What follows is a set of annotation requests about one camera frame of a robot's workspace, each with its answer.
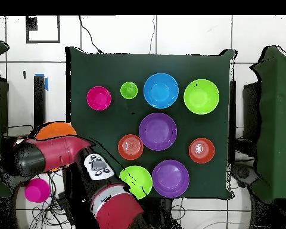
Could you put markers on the dark green tablecloth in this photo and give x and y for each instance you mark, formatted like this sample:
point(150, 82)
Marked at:
point(97, 71)

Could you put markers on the black metal post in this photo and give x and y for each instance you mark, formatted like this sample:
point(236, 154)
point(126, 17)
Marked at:
point(232, 119)

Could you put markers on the black metal frame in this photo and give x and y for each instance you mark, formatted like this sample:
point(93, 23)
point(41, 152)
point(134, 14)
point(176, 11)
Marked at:
point(39, 102)

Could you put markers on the large orange bowl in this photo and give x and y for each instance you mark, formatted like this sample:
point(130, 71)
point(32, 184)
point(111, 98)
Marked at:
point(54, 131)

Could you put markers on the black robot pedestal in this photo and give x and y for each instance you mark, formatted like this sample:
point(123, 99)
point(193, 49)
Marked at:
point(157, 214)

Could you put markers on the green cup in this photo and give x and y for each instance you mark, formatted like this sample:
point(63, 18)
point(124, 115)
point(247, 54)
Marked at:
point(129, 90)

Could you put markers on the pink cup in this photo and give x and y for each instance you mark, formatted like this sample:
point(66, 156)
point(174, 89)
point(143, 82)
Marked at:
point(37, 190)

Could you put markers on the small green bowl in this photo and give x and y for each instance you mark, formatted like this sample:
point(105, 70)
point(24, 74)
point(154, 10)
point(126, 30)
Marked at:
point(138, 181)

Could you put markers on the black tape square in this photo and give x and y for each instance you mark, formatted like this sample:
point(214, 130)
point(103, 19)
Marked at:
point(31, 23)

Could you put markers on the blue tape strip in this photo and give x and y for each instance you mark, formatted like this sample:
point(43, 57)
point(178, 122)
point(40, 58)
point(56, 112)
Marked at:
point(46, 84)

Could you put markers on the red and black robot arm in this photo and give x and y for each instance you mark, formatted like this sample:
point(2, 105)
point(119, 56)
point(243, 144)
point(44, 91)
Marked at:
point(57, 152)

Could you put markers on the purple bowl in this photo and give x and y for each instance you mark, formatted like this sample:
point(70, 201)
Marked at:
point(158, 131)
point(170, 178)

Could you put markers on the blue bowl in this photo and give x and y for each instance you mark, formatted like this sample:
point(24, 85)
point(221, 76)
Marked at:
point(160, 90)

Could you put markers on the pink bowl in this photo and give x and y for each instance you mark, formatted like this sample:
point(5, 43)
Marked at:
point(99, 98)

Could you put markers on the large green bowl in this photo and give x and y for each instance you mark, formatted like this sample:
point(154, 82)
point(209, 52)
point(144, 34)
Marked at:
point(201, 96)

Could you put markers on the orange-red bowl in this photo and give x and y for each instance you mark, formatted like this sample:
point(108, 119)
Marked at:
point(201, 150)
point(130, 147)

